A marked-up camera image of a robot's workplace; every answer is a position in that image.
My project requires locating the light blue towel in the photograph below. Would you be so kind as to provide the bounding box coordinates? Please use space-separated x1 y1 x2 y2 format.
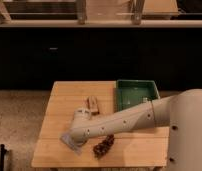
60 133 82 155

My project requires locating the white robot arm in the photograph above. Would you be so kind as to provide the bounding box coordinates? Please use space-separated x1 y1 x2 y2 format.
69 89 202 171

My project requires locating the green plastic tray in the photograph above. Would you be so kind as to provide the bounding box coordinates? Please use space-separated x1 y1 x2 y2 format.
115 79 160 111

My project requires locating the small wooden block toy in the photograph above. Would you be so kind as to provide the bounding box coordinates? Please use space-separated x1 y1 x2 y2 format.
86 96 99 115

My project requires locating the dark red grape bunch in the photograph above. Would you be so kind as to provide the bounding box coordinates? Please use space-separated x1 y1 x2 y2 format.
93 135 114 158

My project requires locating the wooden folding table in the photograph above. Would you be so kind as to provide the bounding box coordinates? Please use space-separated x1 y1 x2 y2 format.
31 81 168 169

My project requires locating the black object at floor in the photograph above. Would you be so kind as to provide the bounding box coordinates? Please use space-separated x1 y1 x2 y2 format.
0 144 8 171

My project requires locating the wooden shelf frame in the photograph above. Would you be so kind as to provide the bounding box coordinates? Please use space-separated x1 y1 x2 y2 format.
0 0 202 28

